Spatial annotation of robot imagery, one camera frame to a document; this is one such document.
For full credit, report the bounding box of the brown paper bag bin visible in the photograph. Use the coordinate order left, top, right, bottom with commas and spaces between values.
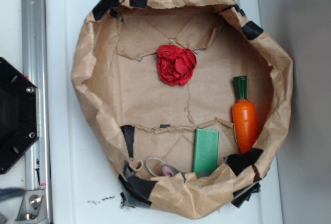
71, 0, 293, 219

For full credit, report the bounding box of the crumpled red paper ball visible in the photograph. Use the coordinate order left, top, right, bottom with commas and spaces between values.
157, 45, 197, 86

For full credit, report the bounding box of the green rectangular block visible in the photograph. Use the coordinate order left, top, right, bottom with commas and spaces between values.
192, 129, 219, 174

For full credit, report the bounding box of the grey pink toy mouse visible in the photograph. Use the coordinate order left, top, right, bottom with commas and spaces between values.
161, 164, 211, 178

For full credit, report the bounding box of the orange toy carrot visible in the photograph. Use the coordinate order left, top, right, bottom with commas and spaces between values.
232, 76, 258, 154

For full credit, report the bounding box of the aluminium extrusion rail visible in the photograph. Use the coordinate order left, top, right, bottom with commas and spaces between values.
22, 0, 53, 223

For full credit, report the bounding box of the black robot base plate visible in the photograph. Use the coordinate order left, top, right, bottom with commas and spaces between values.
1, 57, 38, 174

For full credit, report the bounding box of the metal corner bracket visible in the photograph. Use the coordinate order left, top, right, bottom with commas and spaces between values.
14, 189, 47, 223

